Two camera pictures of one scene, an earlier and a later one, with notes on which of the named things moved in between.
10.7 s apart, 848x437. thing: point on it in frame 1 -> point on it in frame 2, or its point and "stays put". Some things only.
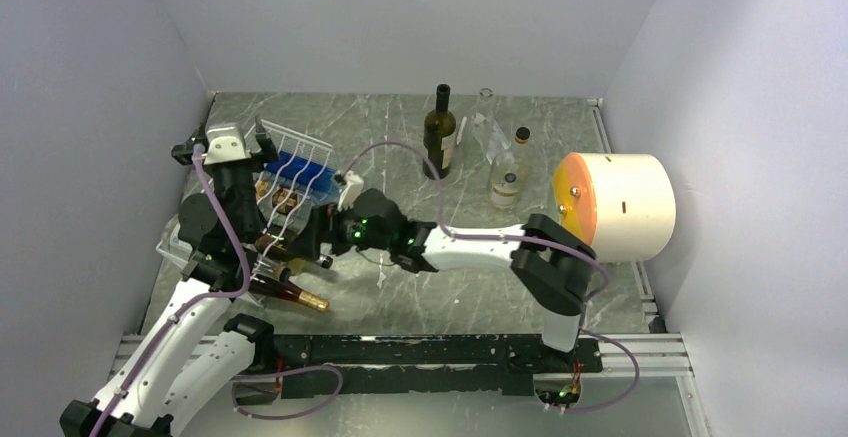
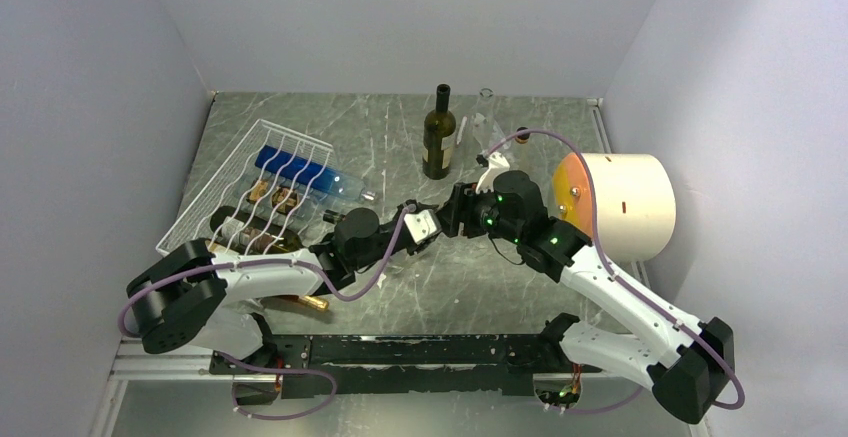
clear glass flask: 484,123 stays put
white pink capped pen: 465,118 stays put
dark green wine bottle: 439,131 stays put
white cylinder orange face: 622,203 stays put
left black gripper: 180,150 -> 417,248
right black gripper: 323,226 -> 461,206
